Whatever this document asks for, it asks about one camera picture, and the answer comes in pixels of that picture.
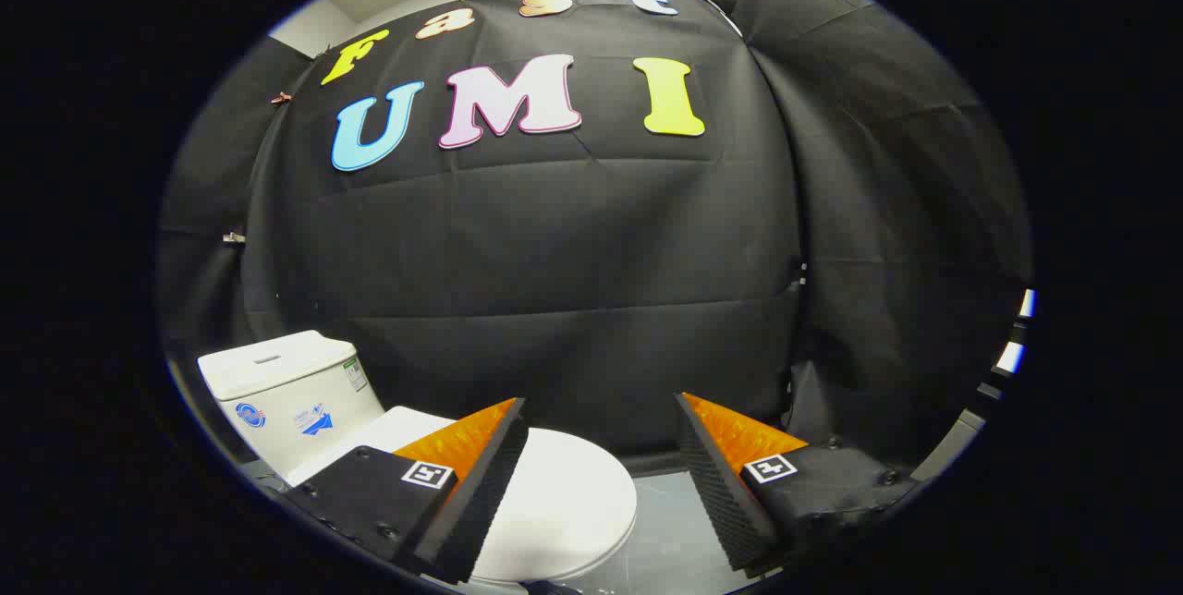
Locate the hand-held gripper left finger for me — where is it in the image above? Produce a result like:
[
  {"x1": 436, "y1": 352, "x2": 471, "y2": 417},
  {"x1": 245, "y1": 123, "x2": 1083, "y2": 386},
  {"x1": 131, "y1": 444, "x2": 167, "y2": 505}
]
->
[{"x1": 282, "y1": 396, "x2": 531, "y2": 585}]

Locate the black slatted rack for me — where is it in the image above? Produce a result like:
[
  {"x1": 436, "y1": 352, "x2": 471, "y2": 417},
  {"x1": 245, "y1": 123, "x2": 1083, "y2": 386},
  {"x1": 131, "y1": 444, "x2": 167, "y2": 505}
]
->
[{"x1": 975, "y1": 288, "x2": 1036, "y2": 402}]

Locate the white ceramic toilet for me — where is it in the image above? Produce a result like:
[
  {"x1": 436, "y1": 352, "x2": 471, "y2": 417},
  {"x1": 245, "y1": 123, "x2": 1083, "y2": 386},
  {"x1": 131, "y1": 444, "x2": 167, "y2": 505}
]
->
[{"x1": 197, "y1": 330, "x2": 389, "y2": 488}]

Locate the white toilet lid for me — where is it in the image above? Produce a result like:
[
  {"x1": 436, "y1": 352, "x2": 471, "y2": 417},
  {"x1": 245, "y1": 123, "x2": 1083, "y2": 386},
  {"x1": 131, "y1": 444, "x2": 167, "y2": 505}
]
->
[{"x1": 305, "y1": 406, "x2": 639, "y2": 585}]

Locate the grey board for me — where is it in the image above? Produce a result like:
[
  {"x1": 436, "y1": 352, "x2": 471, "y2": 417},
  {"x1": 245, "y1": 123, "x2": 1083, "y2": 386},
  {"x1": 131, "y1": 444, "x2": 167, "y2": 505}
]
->
[{"x1": 910, "y1": 408, "x2": 988, "y2": 483}]

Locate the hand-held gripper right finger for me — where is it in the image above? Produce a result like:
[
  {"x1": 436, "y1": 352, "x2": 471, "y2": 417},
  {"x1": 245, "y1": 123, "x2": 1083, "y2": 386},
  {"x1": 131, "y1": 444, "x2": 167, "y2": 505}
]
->
[{"x1": 673, "y1": 392, "x2": 921, "y2": 576}]

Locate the black backdrop cloth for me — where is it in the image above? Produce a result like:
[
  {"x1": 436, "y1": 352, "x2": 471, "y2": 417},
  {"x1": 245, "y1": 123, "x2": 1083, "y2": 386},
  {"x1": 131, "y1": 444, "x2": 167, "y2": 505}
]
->
[{"x1": 157, "y1": 0, "x2": 1033, "y2": 476}]

